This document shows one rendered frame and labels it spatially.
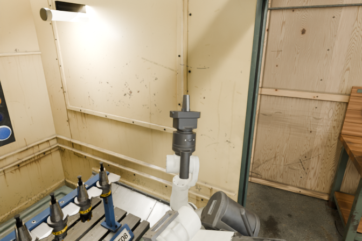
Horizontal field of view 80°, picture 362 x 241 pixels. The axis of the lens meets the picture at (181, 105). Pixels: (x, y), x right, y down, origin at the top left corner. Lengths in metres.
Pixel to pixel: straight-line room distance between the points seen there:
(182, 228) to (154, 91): 0.77
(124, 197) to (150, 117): 0.62
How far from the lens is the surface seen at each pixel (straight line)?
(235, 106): 1.00
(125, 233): 1.24
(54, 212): 0.95
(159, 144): 1.27
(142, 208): 1.52
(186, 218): 0.57
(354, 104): 2.71
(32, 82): 1.86
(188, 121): 0.78
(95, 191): 1.06
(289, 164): 3.01
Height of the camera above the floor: 1.85
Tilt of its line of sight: 18 degrees down
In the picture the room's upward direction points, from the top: straight up
